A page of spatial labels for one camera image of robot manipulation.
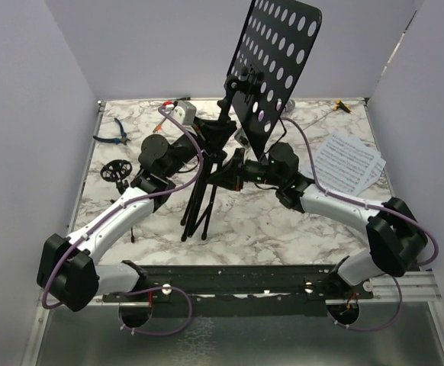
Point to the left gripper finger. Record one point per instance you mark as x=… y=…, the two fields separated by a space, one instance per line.
x=198 y=123
x=215 y=139

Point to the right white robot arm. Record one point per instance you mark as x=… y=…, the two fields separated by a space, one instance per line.
x=394 y=242

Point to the orange grey pen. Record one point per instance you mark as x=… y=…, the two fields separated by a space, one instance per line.
x=158 y=127

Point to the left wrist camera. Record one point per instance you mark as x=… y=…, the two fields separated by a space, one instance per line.
x=184 y=113

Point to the small black microphone tripod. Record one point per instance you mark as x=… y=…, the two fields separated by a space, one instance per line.
x=117 y=171

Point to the thin metal conductor baton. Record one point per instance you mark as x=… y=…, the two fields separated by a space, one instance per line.
x=319 y=121

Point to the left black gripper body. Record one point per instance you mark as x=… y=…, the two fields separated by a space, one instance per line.
x=186 y=150

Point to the yellow handled screwdriver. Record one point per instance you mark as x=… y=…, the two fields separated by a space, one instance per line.
x=339 y=105

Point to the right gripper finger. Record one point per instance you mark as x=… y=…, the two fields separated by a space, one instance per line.
x=231 y=180
x=234 y=167

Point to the purple glitter microphone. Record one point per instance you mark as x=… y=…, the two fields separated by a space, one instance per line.
x=289 y=107

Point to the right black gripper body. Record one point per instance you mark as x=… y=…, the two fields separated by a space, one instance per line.
x=255 y=171

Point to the sheet music page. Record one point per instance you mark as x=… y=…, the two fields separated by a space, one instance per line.
x=375 y=174
x=345 y=163

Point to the black perforated music stand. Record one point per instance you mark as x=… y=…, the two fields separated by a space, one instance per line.
x=271 y=53

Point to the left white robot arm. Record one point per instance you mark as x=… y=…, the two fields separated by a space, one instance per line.
x=69 y=266

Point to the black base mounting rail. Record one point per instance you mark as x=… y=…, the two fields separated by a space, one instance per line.
x=236 y=291

